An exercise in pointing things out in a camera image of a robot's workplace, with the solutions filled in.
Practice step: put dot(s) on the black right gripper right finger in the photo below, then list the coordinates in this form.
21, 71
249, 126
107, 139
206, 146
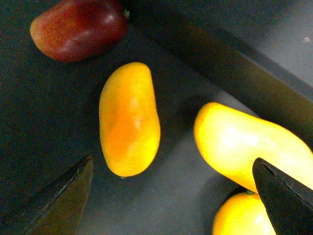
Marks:
288, 203

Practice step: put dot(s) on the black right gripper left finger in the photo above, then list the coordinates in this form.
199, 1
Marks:
55, 210

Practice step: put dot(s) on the orange yellow mango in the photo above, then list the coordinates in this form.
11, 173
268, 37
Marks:
128, 120

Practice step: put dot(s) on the dark red mango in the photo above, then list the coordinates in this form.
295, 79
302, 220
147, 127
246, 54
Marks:
74, 30

